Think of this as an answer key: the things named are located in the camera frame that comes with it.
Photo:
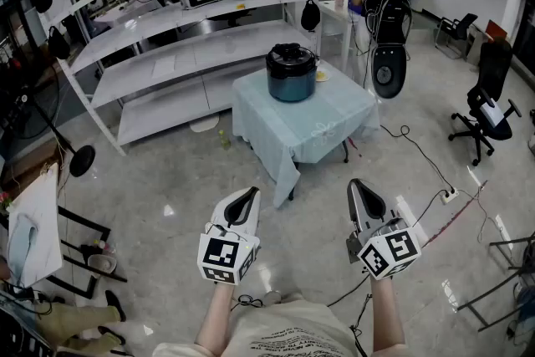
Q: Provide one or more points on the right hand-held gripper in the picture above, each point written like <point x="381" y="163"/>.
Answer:
<point x="388" y="253"/>

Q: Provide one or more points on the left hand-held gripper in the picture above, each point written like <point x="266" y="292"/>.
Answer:
<point x="227" y="259"/>

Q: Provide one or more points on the dark blue pressure cooker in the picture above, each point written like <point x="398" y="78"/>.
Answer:
<point x="292" y="85"/>

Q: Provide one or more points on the black pressure cooker lid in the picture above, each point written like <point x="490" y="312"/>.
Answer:
<point x="290" y="54"/>

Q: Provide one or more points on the person's right forearm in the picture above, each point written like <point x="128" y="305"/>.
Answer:
<point x="388" y="313"/>

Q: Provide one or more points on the person's left forearm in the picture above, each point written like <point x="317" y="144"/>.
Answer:
<point x="215" y="317"/>

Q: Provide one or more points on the white power strip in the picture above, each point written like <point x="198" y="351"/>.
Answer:
<point x="449" y="195"/>

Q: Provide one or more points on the green bottle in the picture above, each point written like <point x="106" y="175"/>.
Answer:
<point x="224" y="139"/>

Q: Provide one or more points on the white floor mat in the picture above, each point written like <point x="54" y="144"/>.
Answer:
<point x="205" y="123"/>

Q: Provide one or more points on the small table with light cloth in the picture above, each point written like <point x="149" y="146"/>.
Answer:
<point x="301" y="125"/>

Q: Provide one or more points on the white plate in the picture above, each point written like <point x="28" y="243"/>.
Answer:
<point x="326" y="78"/>

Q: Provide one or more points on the black oval pack with grille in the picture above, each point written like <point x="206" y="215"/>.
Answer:
<point x="388" y="73"/>

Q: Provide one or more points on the pale pink bowl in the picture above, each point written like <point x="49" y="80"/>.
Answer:
<point x="102" y="261"/>

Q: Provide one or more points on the black metal stand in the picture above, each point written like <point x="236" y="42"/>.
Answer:
<point x="497" y="288"/>

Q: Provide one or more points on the black standing fan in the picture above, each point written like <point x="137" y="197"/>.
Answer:
<point x="82" y="161"/>

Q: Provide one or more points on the white paper sheet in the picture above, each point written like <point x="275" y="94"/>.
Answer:
<point x="164" y="66"/>

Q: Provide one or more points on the white metal shelving rack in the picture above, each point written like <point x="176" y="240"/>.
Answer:
<point x="175" y="54"/>

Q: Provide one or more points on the white side table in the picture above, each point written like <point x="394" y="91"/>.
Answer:
<point x="42" y="213"/>

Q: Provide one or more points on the white long-legged table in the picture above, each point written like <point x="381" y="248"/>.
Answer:
<point x="334" y="8"/>

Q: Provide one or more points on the brown cardboard box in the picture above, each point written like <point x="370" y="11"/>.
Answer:
<point x="29" y="169"/>

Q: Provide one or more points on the orange board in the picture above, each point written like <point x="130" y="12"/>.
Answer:
<point x="495" y="29"/>

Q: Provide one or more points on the grey frame office chair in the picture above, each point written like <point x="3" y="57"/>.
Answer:
<point x="457" y="27"/>

